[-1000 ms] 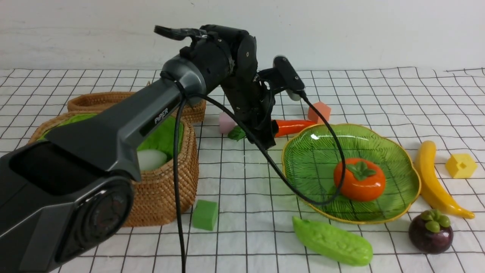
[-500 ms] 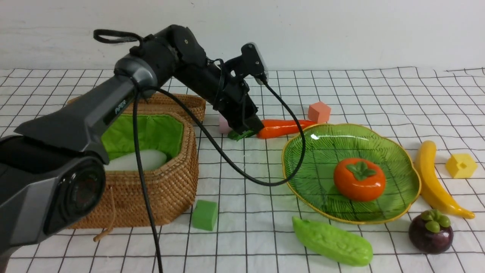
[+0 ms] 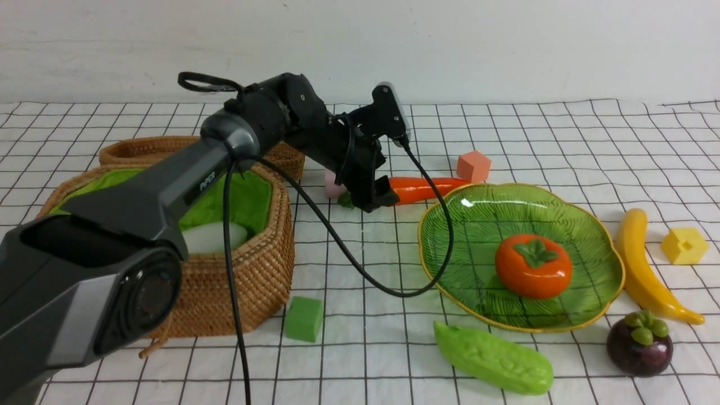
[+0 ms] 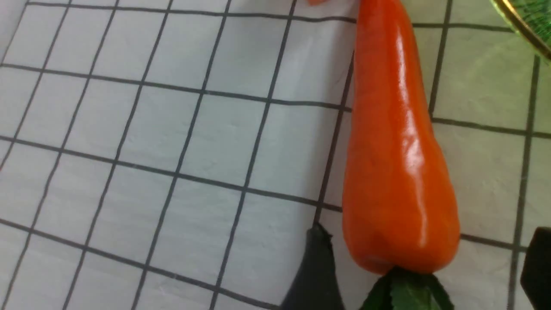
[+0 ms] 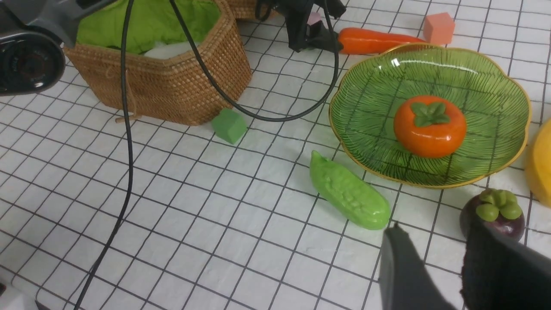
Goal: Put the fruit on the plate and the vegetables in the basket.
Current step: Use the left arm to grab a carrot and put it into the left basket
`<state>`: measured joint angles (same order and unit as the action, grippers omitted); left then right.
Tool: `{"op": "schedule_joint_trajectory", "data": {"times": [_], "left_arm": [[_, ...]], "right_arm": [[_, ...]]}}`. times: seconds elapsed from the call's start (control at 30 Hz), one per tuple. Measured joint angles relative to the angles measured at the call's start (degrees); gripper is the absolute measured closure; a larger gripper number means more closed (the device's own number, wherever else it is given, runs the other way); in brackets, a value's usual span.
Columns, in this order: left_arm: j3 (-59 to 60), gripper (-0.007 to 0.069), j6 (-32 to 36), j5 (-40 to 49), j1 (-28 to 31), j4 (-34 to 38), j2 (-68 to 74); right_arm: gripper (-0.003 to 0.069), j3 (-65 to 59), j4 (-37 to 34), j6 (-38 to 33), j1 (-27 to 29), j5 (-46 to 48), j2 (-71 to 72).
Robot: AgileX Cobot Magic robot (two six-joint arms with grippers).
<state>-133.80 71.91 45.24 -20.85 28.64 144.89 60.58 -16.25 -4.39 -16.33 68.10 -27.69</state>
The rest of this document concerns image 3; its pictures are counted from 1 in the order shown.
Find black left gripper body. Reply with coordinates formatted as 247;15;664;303
292;107;386;205

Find orange carrot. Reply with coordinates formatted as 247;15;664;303
337;177;470;210

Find white radish with leaves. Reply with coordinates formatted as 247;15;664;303
182;221;249;255

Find green bitter gourd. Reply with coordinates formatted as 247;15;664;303
434;321;555;395

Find yellow banana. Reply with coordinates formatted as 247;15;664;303
614;208;705;325

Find purple mangosteen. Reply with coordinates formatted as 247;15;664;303
605;310;673;377

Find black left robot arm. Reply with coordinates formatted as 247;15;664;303
1;72;408;404

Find pink foam block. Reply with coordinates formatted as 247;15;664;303
324;170;347;200

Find green basket lining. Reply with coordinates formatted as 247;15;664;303
36;165;273;235

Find orange foam cube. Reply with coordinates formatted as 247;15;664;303
456;150;492;183

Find green glass leaf plate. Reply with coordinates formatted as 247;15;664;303
417;183;625;333

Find green foam cube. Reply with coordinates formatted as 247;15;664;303
285;296;324;343

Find white grid tablecloth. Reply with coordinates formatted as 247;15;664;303
1;99;719;404

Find orange persimmon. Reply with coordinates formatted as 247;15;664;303
494;234;573;300

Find woven rattan basket lid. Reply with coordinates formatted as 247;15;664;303
98;136;305;181

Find yellow foam cube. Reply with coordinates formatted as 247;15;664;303
660;227;709;265

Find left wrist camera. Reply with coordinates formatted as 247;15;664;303
355;82;411;148

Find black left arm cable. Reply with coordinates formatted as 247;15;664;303
178;71;455;405

